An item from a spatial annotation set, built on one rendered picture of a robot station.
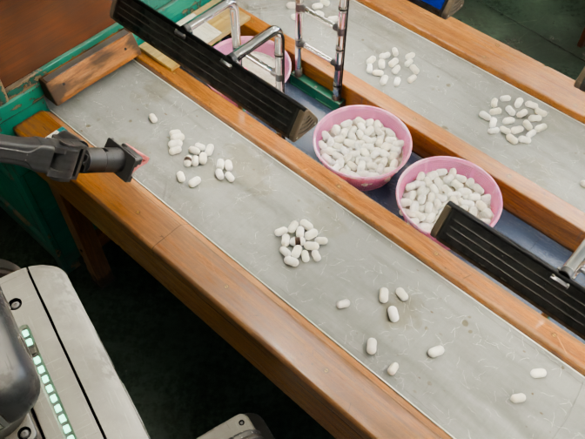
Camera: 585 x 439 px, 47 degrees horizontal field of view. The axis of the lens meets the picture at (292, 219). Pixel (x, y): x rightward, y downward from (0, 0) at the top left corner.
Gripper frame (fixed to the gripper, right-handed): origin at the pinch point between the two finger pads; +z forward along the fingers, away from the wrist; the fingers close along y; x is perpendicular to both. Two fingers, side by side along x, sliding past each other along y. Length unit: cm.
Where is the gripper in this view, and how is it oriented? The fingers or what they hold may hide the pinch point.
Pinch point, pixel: (144, 159)
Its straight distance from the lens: 167.0
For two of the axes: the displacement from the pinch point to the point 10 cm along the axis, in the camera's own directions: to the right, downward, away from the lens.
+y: -7.3, -5.5, 4.1
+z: 5.3, -0.8, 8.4
